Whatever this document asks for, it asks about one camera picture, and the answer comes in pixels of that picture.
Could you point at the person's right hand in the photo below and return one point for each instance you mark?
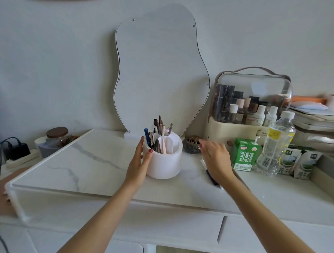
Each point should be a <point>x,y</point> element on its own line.
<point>218,163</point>

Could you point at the person's left hand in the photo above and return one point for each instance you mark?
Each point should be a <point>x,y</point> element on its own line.
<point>135,169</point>

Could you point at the person's left thumb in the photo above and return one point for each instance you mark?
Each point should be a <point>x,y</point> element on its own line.
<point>147,159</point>

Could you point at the person's right fingers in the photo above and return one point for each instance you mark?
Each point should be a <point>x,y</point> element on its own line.
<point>212,150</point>

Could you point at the white round brush holder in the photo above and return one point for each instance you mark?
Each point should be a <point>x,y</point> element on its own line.
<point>167,164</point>

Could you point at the person's left forearm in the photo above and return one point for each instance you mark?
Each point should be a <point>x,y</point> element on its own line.
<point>104,219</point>

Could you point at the person's right forearm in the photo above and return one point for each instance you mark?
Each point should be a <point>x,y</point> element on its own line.
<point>261,216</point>

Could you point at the small ornate brass jar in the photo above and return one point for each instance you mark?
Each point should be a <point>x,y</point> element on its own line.
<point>191,146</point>

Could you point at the blue pen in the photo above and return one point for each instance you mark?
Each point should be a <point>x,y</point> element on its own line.
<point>147,136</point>

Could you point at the bunch of makeup pencils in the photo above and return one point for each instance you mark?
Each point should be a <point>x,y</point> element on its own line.
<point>160,135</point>

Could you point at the black pen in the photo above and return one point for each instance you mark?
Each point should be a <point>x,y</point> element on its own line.
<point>212,177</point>

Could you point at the group of cosmetic bottles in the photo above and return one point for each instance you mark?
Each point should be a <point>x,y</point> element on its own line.
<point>248,109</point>

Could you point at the clear plastic water bottle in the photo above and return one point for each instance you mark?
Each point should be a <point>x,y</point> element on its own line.
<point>276,146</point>

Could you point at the white dresser drawer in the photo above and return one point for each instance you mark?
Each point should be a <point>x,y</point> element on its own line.
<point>261,239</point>
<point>130,229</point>

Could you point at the cream cosmetic case clear lid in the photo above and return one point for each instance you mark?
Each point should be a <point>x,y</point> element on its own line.
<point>250,86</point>

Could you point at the white green drink carton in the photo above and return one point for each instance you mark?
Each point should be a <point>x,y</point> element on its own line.
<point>288,163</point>
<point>306,166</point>

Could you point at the wavy white standing mirror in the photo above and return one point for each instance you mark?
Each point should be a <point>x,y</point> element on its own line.
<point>161,73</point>

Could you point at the glass jar brown lid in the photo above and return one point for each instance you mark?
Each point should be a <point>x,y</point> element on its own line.
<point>58,136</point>

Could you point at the stack of folded bedding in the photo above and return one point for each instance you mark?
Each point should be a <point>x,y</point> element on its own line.
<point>313,117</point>

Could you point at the beige box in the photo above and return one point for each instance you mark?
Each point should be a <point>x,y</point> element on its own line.
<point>323,174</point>

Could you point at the white power strip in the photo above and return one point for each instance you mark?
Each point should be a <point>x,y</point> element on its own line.
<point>22,159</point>

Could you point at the black power adapter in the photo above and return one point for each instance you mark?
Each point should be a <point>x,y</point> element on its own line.
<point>20,150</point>

